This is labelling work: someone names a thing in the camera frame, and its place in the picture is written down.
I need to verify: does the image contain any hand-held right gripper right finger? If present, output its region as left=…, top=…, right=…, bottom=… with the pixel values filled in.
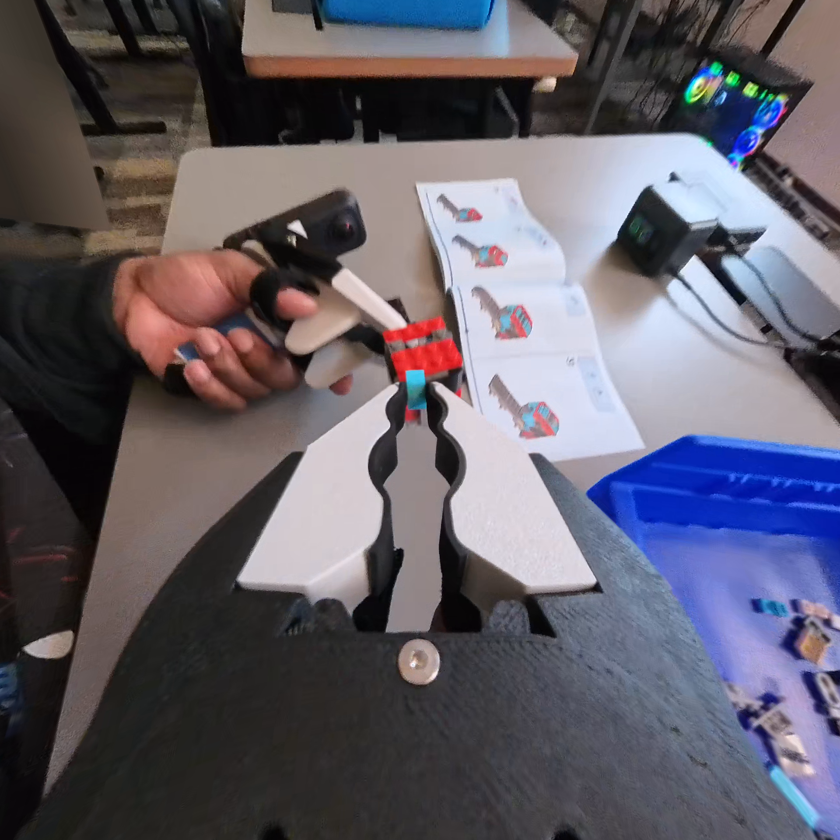
left=428, top=382, right=599, bottom=634

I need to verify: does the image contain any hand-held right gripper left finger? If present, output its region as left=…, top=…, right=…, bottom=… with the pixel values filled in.
left=236, top=382, right=404, bottom=632

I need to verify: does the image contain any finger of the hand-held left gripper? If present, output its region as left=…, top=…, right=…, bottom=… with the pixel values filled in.
left=330, top=264, right=410, bottom=331

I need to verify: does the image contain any red teal grey brick model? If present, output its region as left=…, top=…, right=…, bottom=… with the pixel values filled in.
left=382, top=317, right=472, bottom=424

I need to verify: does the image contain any blue plastic bin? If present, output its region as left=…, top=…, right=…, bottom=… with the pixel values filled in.
left=586, top=434, right=840, bottom=840

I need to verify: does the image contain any pile of small bricks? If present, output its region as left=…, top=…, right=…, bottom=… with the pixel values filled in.
left=724, top=594, right=840, bottom=818

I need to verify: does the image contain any grey desk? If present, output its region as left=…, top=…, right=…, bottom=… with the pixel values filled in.
left=46, top=134, right=840, bottom=788

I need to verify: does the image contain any person's left hand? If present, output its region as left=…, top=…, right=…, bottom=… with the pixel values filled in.
left=113, top=251, right=355, bottom=412

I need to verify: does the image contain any white instruction booklet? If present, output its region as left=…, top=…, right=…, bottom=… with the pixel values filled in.
left=415, top=177, right=647, bottom=460

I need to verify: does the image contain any background table with brown edge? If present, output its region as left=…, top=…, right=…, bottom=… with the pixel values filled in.
left=210, top=0, right=580, bottom=147

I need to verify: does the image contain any blue case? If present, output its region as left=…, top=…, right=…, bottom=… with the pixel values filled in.
left=320, top=0, right=501, bottom=32

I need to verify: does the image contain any grey panel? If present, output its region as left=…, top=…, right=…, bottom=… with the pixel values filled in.
left=0, top=0, right=110, bottom=232

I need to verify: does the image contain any black box with green display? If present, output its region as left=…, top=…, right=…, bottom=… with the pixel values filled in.
left=616, top=169, right=731, bottom=278

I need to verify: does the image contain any grey flat device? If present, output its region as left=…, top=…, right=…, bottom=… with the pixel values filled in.
left=718, top=246, right=840, bottom=345

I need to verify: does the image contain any black plug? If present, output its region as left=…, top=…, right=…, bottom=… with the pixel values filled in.
left=709, top=223, right=767, bottom=257

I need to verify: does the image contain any computer case with rainbow lights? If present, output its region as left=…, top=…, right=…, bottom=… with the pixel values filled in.
left=663, top=58, right=815, bottom=173

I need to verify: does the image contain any grey cable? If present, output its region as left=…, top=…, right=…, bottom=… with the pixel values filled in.
left=666, top=272, right=829, bottom=345

